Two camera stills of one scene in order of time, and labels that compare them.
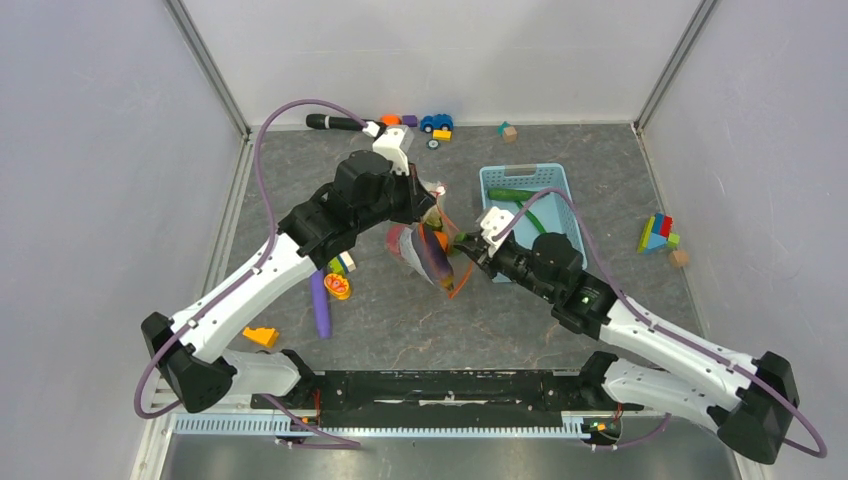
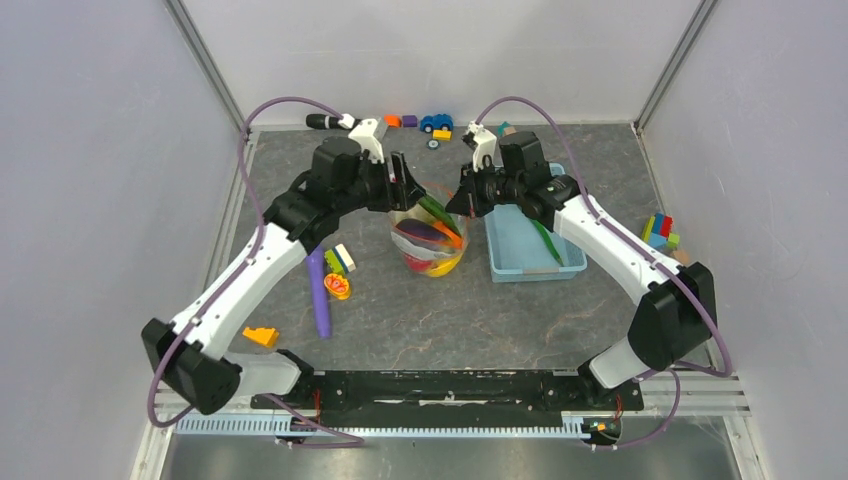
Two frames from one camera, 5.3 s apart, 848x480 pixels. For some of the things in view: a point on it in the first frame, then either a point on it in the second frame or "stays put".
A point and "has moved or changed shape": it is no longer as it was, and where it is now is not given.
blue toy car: x=436 y=122 stays put
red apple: x=394 y=233 → x=417 y=264
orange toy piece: x=390 y=119 stays put
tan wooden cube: x=679 y=258 stays put
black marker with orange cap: x=322 y=121 stays put
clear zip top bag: x=428 y=248 has moved or changed shape
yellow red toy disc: x=337 y=285 stays put
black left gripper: x=419 y=200 → x=403 y=193
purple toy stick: x=321 y=303 stays put
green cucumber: x=512 y=194 has moved or changed shape
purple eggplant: x=436 y=261 has moved or changed shape
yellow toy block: x=442 y=135 stays put
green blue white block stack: x=342 y=264 stays put
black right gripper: x=472 y=243 → x=466 y=200
